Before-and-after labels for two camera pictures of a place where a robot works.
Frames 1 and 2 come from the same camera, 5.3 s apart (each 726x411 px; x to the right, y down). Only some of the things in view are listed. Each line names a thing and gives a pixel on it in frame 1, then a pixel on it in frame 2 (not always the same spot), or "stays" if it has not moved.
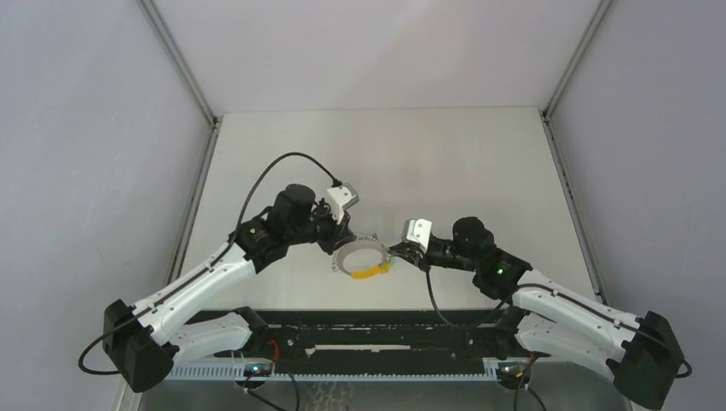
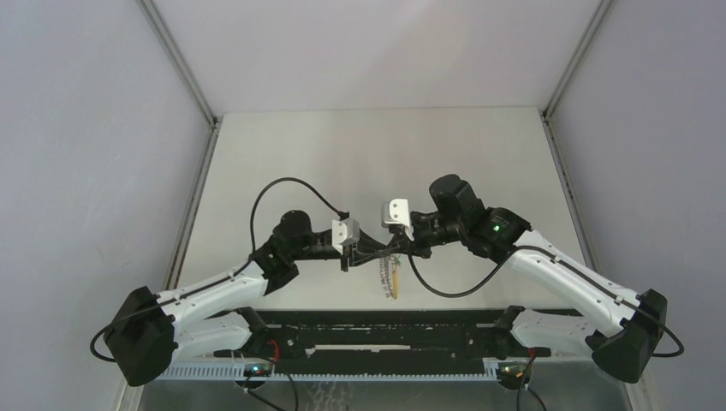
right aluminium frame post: [545, 110] stays
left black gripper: [339, 235] → [365, 245]
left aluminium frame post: [161, 25] stays
